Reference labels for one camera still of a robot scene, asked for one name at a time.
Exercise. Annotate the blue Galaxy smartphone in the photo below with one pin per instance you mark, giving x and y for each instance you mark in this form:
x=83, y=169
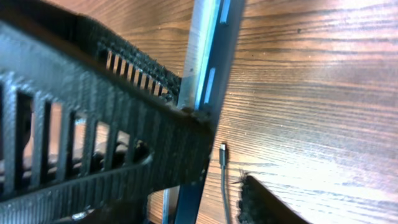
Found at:
x=211, y=44

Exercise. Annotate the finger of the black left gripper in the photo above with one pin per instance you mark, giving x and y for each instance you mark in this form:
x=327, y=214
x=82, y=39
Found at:
x=93, y=38
x=76, y=136

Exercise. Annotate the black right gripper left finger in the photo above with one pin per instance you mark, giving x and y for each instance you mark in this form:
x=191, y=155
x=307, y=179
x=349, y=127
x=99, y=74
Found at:
x=117, y=213

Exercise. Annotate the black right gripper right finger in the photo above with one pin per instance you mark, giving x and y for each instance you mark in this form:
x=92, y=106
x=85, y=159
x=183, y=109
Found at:
x=258, y=205

